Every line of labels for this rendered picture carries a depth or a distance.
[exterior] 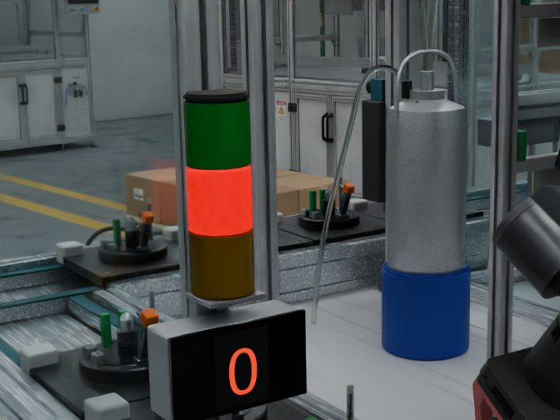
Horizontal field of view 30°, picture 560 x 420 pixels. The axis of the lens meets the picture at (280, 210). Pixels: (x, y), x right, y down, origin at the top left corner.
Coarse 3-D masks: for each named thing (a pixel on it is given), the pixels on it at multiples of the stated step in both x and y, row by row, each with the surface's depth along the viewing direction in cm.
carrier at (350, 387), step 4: (348, 384) 112; (352, 384) 112; (348, 388) 112; (352, 388) 112; (348, 392) 112; (352, 392) 112; (348, 396) 112; (352, 396) 112; (348, 400) 112; (352, 400) 112; (348, 404) 112; (352, 404) 112; (348, 408) 112; (352, 408) 112; (348, 412) 113; (352, 412) 113; (348, 416) 113; (352, 416) 113
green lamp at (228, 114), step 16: (192, 112) 77; (208, 112) 76; (224, 112) 77; (240, 112) 77; (192, 128) 77; (208, 128) 77; (224, 128) 77; (240, 128) 77; (192, 144) 78; (208, 144) 77; (224, 144) 77; (240, 144) 78; (192, 160) 78; (208, 160) 77; (224, 160) 77; (240, 160) 78
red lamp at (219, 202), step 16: (192, 176) 78; (208, 176) 77; (224, 176) 77; (240, 176) 78; (192, 192) 79; (208, 192) 78; (224, 192) 78; (240, 192) 78; (192, 208) 79; (208, 208) 78; (224, 208) 78; (240, 208) 79; (192, 224) 79; (208, 224) 78; (224, 224) 78; (240, 224) 79
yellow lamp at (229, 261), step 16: (192, 240) 80; (208, 240) 79; (224, 240) 78; (240, 240) 79; (192, 256) 80; (208, 256) 79; (224, 256) 79; (240, 256) 79; (192, 272) 80; (208, 272) 79; (224, 272) 79; (240, 272) 79; (192, 288) 81; (208, 288) 79; (224, 288) 79; (240, 288) 80
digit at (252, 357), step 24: (216, 336) 79; (240, 336) 80; (264, 336) 81; (216, 360) 79; (240, 360) 81; (264, 360) 82; (216, 384) 80; (240, 384) 81; (264, 384) 82; (216, 408) 80
